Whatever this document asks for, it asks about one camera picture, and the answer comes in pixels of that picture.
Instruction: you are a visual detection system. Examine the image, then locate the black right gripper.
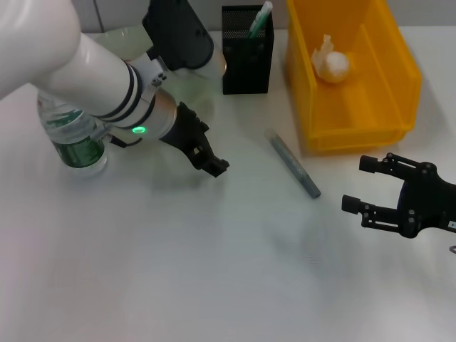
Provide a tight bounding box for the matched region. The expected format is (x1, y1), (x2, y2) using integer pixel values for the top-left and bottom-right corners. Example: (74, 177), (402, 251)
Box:
(341, 152), (456, 239)

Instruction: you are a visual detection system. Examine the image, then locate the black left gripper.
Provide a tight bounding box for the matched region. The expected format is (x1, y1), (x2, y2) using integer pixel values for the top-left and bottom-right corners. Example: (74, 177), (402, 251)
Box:
(159, 101), (231, 179)

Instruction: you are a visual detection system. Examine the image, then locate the grey pen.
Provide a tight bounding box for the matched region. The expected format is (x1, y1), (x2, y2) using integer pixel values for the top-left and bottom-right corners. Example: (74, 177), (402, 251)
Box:
(264, 128), (322, 200)

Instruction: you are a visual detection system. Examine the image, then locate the white paper ball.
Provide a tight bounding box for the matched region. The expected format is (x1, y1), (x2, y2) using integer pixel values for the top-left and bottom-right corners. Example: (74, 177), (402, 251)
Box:
(311, 33), (351, 85)

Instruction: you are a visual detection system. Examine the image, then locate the clear green-label water bottle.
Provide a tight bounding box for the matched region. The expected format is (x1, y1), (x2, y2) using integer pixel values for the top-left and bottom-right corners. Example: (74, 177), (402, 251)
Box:
(36, 88), (109, 179)

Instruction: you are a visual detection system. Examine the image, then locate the green utility knife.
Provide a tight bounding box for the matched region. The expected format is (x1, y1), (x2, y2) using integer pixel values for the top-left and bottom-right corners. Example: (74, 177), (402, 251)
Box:
(247, 0), (274, 39)

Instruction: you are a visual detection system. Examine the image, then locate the green glass fruit plate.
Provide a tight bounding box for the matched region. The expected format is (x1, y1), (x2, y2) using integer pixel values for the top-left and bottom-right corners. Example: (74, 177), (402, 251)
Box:
(94, 24), (219, 124)

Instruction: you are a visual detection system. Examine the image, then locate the black mesh pen holder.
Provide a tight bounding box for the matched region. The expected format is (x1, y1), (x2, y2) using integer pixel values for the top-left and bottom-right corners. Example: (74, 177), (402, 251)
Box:
(220, 4), (275, 95)

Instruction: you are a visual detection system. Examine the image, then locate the yellow plastic bin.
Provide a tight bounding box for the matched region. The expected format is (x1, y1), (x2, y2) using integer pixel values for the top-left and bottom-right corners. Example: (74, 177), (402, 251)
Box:
(284, 0), (424, 155)

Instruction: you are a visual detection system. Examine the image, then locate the left gripper cable with plugs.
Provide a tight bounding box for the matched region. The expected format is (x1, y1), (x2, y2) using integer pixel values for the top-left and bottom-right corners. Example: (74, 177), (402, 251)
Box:
(93, 123), (143, 149)

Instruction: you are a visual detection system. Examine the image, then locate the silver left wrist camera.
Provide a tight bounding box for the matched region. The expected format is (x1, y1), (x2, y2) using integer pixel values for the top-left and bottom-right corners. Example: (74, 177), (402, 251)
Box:
(142, 0), (228, 78)

